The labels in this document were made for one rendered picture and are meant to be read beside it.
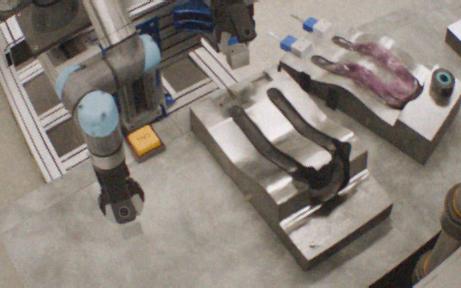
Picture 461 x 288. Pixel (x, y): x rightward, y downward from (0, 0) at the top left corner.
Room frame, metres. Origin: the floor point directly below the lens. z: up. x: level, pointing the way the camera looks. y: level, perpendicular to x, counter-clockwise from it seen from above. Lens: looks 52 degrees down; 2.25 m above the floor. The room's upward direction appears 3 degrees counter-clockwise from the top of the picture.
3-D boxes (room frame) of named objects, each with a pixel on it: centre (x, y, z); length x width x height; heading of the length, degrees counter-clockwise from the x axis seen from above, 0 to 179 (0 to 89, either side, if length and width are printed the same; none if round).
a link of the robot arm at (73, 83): (0.93, 0.28, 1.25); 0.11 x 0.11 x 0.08; 34
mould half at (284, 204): (1.02, -0.14, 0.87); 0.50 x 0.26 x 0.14; 30
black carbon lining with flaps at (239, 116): (1.04, -0.15, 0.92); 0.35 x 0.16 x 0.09; 30
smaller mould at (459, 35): (1.44, -0.83, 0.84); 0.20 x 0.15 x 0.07; 30
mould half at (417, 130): (1.27, -0.41, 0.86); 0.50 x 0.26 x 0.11; 47
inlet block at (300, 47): (1.41, -0.17, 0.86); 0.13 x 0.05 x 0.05; 47
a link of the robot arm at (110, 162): (0.84, 0.24, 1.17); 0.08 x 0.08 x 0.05
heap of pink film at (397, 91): (1.27, -0.41, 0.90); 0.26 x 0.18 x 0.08; 47
